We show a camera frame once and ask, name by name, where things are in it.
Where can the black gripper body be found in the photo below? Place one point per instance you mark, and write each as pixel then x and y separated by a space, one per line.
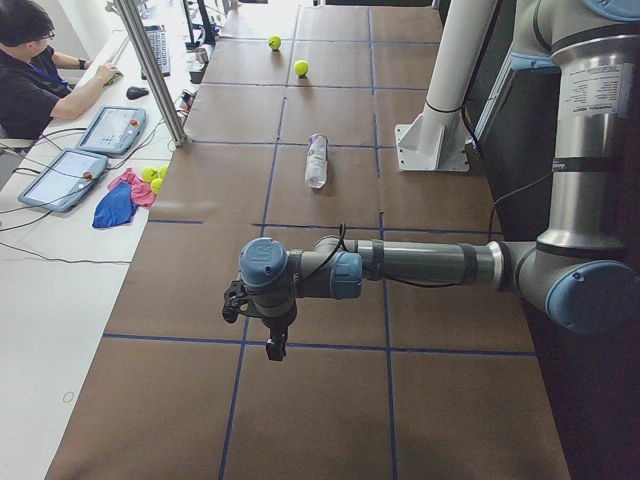
pixel 278 329

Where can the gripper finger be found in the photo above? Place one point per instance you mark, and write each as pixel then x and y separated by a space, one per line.
pixel 276 344

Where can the clear tennis ball can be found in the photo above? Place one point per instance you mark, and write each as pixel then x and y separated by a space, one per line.
pixel 316 161

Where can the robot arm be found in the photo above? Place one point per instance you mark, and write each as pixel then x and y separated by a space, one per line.
pixel 573 271

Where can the tennis ball on desk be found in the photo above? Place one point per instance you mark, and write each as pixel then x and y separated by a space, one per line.
pixel 149 174

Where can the tennis ball far table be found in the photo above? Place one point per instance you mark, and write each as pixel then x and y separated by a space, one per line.
pixel 274 42

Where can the pink cloth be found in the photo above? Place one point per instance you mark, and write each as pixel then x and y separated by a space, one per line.
pixel 141 193

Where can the blue cloth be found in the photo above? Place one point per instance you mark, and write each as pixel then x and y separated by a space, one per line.
pixel 116 208

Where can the teach pendant far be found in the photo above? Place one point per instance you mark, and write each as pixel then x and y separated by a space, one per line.
pixel 113 130

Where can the teach pendant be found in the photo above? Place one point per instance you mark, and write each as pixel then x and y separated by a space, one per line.
pixel 113 130
pixel 65 181

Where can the teach pendant near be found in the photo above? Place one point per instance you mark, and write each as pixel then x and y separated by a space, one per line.
pixel 65 181

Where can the black computer mouse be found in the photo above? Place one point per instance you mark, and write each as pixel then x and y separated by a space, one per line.
pixel 133 92

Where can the small metal cup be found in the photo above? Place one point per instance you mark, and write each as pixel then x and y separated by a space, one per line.
pixel 201 55

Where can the black keyboard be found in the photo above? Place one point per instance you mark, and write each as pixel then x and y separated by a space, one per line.
pixel 156 36

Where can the seated person black shirt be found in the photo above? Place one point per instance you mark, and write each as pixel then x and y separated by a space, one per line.
pixel 32 91

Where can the white camera mast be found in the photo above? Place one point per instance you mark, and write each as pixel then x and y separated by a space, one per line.
pixel 436 139

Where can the aluminium frame post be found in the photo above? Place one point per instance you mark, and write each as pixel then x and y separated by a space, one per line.
pixel 136 32

